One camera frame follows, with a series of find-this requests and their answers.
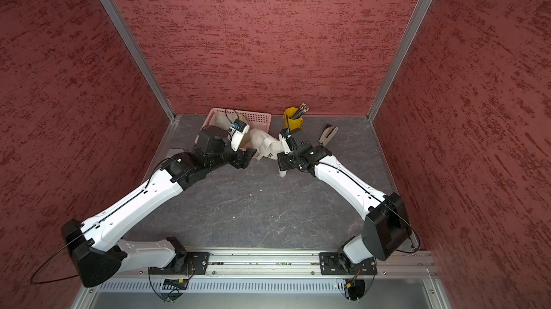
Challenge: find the beige stapler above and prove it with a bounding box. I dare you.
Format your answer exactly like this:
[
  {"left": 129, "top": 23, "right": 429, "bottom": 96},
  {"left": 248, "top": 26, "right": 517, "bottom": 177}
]
[{"left": 319, "top": 125, "right": 338, "bottom": 146}]

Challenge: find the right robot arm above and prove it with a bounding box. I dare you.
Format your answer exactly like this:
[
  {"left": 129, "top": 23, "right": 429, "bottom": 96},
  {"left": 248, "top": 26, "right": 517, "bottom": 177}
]
[{"left": 277, "top": 128, "right": 413, "bottom": 266}]

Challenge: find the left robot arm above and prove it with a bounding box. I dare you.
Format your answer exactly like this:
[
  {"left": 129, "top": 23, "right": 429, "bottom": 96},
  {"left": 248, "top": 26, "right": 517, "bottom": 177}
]
[{"left": 62, "top": 121, "right": 256, "bottom": 287}]

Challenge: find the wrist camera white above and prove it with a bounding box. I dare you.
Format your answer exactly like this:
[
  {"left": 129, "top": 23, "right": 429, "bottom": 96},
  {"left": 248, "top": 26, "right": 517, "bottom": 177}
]
[
  {"left": 230, "top": 118, "right": 250, "bottom": 152},
  {"left": 278, "top": 132, "right": 291, "bottom": 154}
]

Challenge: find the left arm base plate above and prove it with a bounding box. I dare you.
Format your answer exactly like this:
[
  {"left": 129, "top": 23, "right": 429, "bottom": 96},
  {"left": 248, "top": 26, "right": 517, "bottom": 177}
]
[{"left": 149, "top": 252, "right": 210, "bottom": 277}]

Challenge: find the left corner aluminium post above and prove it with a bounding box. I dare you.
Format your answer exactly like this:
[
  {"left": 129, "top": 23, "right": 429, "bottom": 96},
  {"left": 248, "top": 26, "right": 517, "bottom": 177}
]
[{"left": 100, "top": 0, "right": 176, "bottom": 123}]

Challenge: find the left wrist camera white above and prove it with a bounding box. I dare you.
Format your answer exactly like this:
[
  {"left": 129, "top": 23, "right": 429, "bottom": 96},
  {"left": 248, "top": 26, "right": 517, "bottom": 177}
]
[{"left": 230, "top": 118, "right": 250, "bottom": 152}]

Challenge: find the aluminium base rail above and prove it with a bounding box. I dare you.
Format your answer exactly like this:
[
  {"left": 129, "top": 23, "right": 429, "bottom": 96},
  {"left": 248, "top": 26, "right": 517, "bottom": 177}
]
[{"left": 85, "top": 248, "right": 440, "bottom": 279}]

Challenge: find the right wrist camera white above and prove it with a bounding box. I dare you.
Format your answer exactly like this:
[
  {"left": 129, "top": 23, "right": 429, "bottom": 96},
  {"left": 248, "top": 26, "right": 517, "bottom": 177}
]
[{"left": 278, "top": 132, "right": 291, "bottom": 154}]

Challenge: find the corner aluminium post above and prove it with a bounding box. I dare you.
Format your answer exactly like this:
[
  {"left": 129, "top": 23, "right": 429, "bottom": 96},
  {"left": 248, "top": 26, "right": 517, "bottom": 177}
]
[
  {"left": 367, "top": 0, "right": 433, "bottom": 123},
  {"left": 100, "top": 0, "right": 176, "bottom": 123}
]

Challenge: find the white Colorado baseball cap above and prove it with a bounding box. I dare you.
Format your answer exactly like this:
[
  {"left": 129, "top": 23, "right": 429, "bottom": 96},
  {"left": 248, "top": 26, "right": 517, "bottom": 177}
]
[{"left": 251, "top": 129, "right": 284, "bottom": 161}]

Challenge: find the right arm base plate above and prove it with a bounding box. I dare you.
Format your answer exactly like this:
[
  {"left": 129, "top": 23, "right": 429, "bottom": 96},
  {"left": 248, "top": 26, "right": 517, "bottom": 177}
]
[{"left": 319, "top": 252, "right": 377, "bottom": 276}]

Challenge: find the right corner aluminium post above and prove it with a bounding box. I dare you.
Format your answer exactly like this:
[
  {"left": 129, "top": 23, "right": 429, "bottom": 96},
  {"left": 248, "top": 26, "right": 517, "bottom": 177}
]
[{"left": 367, "top": 0, "right": 433, "bottom": 123}]

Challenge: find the yellow pencil cup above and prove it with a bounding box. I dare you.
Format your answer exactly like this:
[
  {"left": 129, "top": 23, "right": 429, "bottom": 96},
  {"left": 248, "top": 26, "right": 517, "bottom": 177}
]
[{"left": 283, "top": 107, "right": 304, "bottom": 131}]

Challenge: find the pink plastic basket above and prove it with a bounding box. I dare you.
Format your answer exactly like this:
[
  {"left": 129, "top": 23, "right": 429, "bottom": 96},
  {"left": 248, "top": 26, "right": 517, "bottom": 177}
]
[{"left": 202, "top": 108, "right": 272, "bottom": 149}]

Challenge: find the beige baseball cap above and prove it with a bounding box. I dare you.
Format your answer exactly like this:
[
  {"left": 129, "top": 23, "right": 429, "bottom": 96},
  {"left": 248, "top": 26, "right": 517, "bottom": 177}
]
[{"left": 209, "top": 112, "right": 251, "bottom": 148}]

